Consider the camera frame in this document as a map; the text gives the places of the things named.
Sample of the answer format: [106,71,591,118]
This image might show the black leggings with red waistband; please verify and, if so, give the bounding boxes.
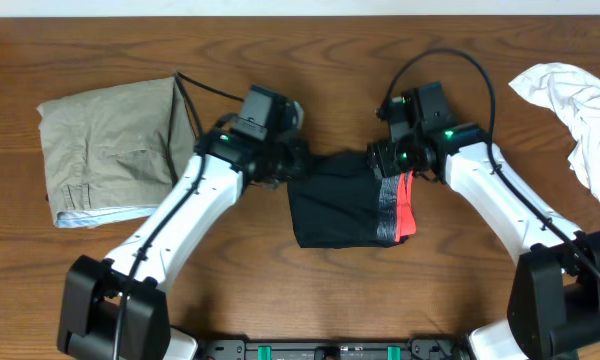
[287,152,417,249]

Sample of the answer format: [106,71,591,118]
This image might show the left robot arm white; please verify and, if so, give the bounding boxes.
[57,86,310,360]

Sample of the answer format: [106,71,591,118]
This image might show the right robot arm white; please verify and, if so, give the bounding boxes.
[368,83,600,359]

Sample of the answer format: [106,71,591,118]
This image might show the folded khaki pants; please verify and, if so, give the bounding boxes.
[38,78,196,228]

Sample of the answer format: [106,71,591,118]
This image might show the white crumpled shirt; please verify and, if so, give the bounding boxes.
[509,63,600,203]

